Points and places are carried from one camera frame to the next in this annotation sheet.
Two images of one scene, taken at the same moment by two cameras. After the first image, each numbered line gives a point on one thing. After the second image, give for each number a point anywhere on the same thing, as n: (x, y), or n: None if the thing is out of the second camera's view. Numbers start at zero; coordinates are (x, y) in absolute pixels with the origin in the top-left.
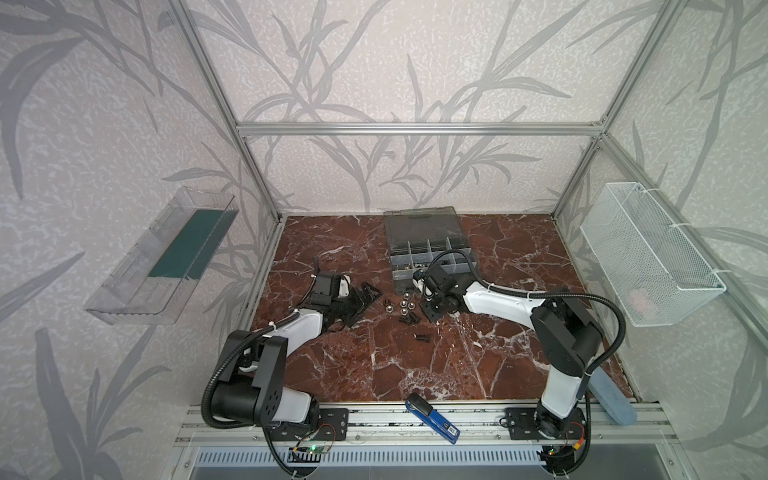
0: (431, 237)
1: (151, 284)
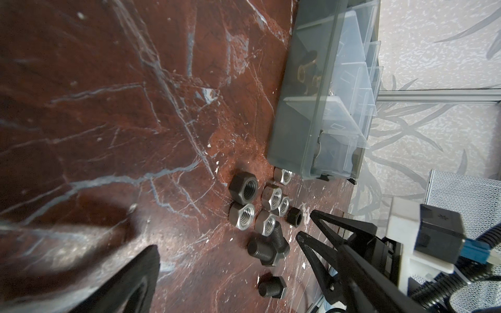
0: (325, 107)
1: None
